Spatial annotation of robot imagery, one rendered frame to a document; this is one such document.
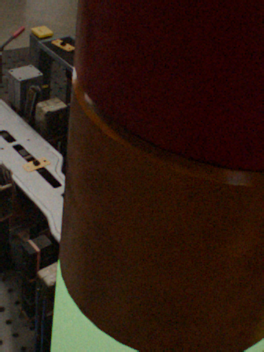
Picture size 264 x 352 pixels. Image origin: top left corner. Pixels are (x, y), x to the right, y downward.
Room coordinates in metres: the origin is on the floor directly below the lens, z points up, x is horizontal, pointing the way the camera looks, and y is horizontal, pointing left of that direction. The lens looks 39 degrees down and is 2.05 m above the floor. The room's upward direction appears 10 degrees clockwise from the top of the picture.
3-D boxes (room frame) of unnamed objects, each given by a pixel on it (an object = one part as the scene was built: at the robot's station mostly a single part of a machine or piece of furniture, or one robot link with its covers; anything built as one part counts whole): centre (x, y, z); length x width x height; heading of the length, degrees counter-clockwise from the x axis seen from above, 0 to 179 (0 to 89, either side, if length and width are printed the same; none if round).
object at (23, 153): (1.33, 0.35, 0.84); 0.17 x 0.06 x 0.29; 136
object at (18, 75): (1.62, 0.41, 0.90); 0.13 x 0.10 x 0.41; 136
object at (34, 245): (0.97, 0.21, 0.84); 0.11 x 0.08 x 0.29; 136
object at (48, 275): (0.85, 0.14, 0.87); 0.12 x 0.09 x 0.35; 136
